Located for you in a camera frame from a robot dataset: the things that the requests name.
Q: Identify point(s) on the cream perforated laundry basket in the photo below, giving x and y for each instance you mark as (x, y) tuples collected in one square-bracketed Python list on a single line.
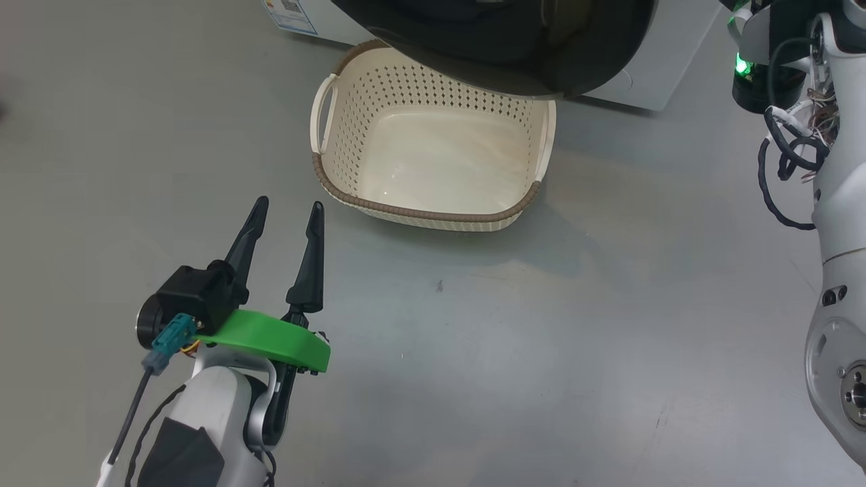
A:
[(440, 155)]

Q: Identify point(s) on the round glass washing machine door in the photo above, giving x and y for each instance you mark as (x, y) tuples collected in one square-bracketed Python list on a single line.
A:
[(507, 40)]

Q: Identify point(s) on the blue energy label sticker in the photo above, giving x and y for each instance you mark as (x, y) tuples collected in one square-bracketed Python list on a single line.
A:
[(291, 15)]

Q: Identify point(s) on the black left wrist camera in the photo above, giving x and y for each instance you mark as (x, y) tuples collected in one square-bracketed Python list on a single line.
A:
[(196, 294)]

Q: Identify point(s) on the white washing machine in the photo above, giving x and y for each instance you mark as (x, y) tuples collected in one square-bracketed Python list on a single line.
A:
[(656, 67)]

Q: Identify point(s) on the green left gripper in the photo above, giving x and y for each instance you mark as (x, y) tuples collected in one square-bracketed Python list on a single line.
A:
[(270, 338)]

